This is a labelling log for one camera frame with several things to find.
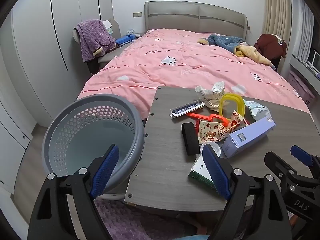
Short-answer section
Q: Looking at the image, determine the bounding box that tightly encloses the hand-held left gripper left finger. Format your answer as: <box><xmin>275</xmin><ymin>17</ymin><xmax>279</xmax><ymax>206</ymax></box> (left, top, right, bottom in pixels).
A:
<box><xmin>27</xmin><ymin>144</ymin><xmax>120</xmax><ymax>240</ymax></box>

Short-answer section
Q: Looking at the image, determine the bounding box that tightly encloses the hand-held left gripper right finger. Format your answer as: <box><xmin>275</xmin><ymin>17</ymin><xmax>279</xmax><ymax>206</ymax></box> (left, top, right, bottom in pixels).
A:
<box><xmin>201</xmin><ymin>144</ymin><xmax>293</xmax><ymax>240</ymax></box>

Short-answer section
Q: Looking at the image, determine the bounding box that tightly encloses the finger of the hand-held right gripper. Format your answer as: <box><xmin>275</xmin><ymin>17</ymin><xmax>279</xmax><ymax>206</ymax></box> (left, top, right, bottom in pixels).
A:
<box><xmin>290</xmin><ymin>145</ymin><xmax>320</xmax><ymax>167</ymax></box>
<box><xmin>264</xmin><ymin>151</ymin><xmax>297</xmax><ymax>182</ymax></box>

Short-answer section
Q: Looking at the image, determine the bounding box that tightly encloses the grey perforated plastic bin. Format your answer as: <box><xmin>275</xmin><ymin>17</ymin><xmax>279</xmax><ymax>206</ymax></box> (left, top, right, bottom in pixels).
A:
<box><xmin>41</xmin><ymin>94</ymin><xmax>146</xmax><ymax>200</ymax></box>

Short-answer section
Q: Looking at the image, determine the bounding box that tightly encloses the cream red snack wrapper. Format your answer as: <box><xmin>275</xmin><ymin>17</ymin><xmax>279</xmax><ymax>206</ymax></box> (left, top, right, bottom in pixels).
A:
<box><xmin>196</xmin><ymin>120</ymin><xmax>228</xmax><ymax>144</ymax></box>
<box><xmin>220</xmin><ymin>110</ymin><xmax>249</xmax><ymax>140</ymax></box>

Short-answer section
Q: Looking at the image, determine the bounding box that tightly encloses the long playing card box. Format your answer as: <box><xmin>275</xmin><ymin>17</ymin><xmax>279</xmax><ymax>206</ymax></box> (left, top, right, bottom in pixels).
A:
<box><xmin>169</xmin><ymin>100</ymin><xmax>206</xmax><ymax>118</ymax></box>

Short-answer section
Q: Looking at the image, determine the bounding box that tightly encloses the green white carton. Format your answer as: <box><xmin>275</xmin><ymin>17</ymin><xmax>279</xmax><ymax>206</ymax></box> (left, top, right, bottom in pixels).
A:
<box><xmin>188</xmin><ymin>154</ymin><xmax>218</xmax><ymax>190</ymax></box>

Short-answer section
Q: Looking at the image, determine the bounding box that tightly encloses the lavender cardboard box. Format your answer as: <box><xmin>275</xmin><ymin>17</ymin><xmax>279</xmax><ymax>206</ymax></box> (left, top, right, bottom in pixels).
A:
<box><xmin>221</xmin><ymin>116</ymin><xmax>277</xmax><ymax>158</ymax></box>

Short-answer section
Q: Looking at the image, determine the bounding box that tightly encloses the black foam block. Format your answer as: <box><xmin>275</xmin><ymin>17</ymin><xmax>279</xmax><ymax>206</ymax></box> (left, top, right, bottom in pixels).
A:
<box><xmin>181</xmin><ymin>122</ymin><xmax>202</xmax><ymax>155</ymax></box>

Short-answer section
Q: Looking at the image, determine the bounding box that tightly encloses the white blue plastic packet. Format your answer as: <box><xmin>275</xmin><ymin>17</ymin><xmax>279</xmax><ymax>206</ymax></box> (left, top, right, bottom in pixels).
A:
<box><xmin>244</xmin><ymin>99</ymin><xmax>272</xmax><ymax>120</ymax></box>

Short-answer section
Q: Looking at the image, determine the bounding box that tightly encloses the orange plastic tool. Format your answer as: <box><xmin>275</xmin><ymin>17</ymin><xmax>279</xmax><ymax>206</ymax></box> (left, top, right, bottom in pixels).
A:
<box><xmin>186</xmin><ymin>112</ymin><xmax>230</xmax><ymax>128</ymax></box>

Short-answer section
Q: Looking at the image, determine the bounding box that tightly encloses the purple rug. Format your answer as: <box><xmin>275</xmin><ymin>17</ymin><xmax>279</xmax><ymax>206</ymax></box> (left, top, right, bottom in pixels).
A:
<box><xmin>95</xmin><ymin>197</ymin><xmax>200</xmax><ymax>240</ymax></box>

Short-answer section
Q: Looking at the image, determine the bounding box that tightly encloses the pink storage box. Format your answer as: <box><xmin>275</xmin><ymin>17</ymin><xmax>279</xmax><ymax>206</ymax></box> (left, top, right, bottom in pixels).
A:
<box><xmin>289</xmin><ymin>70</ymin><xmax>317</xmax><ymax>105</ymax></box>

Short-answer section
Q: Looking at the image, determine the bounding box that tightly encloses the crumpled white paper wrapper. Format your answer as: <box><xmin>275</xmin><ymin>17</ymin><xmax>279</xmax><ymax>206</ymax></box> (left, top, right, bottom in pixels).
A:
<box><xmin>195</xmin><ymin>81</ymin><xmax>225</xmax><ymax>110</ymax></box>

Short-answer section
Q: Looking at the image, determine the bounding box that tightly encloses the yellow fleece garment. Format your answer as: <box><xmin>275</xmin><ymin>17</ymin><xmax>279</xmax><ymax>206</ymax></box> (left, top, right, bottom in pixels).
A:
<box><xmin>234</xmin><ymin>44</ymin><xmax>275</xmax><ymax>67</ymax></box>

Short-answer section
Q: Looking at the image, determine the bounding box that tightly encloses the brown garment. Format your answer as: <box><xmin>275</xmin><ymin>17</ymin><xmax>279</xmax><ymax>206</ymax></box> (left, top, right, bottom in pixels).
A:
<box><xmin>254</xmin><ymin>34</ymin><xmax>287</xmax><ymax>61</ymax></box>

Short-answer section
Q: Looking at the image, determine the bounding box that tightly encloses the bed with pink cover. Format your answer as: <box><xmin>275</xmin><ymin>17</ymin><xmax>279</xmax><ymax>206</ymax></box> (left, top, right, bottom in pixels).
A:
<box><xmin>77</xmin><ymin>29</ymin><xmax>312</xmax><ymax>120</ymax></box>

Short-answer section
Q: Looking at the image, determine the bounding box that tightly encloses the blue long box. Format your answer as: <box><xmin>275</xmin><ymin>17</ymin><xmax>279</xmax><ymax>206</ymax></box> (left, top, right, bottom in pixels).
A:
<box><xmin>115</xmin><ymin>35</ymin><xmax>136</xmax><ymax>47</ymax></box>

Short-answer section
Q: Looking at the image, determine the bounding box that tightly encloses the purple fleece robe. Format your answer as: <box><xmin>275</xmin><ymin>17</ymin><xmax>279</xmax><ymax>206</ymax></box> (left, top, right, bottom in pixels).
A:
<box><xmin>76</xmin><ymin>19</ymin><xmax>117</xmax><ymax>63</ymax></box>

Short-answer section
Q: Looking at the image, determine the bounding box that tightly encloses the blue fleece pajamas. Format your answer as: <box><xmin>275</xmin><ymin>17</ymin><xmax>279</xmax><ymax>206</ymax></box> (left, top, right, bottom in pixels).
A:
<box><xmin>197</xmin><ymin>34</ymin><xmax>245</xmax><ymax>53</ymax></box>

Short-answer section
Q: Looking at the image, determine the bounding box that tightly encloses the white wardrobe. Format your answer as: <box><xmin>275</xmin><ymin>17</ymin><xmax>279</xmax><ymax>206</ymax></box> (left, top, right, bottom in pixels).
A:
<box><xmin>0</xmin><ymin>0</ymin><xmax>113</xmax><ymax>195</ymax></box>

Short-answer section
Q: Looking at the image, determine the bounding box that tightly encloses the grey chair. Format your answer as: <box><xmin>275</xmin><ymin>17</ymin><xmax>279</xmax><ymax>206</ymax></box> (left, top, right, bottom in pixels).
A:
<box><xmin>72</xmin><ymin>18</ymin><xmax>130</xmax><ymax>74</ymax></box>

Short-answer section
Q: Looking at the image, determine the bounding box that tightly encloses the beige curtain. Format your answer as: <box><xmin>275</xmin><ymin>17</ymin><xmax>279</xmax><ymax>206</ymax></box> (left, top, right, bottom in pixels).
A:
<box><xmin>264</xmin><ymin>0</ymin><xmax>293</xmax><ymax>44</ymax></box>

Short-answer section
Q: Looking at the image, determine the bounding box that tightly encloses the grey upholstered bed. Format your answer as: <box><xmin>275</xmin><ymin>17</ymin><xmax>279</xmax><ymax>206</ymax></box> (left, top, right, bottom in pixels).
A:
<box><xmin>144</xmin><ymin>1</ymin><xmax>248</xmax><ymax>40</ymax></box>

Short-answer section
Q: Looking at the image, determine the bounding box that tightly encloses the yellow plastic ring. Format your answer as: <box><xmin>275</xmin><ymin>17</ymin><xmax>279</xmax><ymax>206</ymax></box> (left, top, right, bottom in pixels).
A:
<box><xmin>219</xmin><ymin>93</ymin><xmax>246</xmax><ymax>123</ymax></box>

